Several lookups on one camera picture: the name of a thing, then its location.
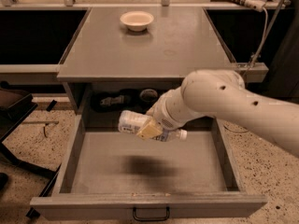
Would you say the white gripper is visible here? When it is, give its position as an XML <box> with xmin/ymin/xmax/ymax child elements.
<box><xmin>136</xmin><ymin>91</ymin><xmax>178</xmax><ymax>140</ymax></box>

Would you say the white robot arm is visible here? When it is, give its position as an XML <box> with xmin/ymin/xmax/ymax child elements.
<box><xmin>137</xmin><ymin>70</ymin><xmax>299</xmax><ymax>157</ymax></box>

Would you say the grey open top drawer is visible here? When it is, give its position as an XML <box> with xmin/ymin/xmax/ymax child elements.
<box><xmin>31</xmin><ymin>115</ymin><xmax>266</xmax><ymax>220</ymax></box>

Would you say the black tape roll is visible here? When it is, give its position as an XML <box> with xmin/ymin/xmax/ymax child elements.
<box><xmin>139</xmin><ymin>89</ymin><xmax>159</xmax><ymax>105</ymax></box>

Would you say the black bag with tool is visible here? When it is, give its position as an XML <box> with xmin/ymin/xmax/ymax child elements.
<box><xmin>90</xmin><ymin>89</ymin><xmax>138</xmax><ymax>113</ymax></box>

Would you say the grey cabinet desk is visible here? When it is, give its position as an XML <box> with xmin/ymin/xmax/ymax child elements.
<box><xmin>57</xmin><ymin>7</ymin><xmax>236</xmax><ymax>109</ymax></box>

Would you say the white bowl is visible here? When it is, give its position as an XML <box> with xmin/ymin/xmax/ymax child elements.
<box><xmin>120</xmin><ymin>11</ymin><xmax>154</xmax><ymax>32</ymax></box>

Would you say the black chair base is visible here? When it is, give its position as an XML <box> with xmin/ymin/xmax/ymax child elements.
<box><xmin>0</xmin><ymin>81</ymin><xmax>62</xmax><ymax>219</ymax></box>

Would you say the black drawer handle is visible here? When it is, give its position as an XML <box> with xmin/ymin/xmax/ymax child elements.
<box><xmin>133</xmin><ymin>207</ymin><xmax>170</xmax><ymax>222</ymax></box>

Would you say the white cable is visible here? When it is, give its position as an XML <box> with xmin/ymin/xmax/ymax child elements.
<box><xmin>222</xmin><ymin>7</ymin><xmax>269</xmax><ymax>134</ymax></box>

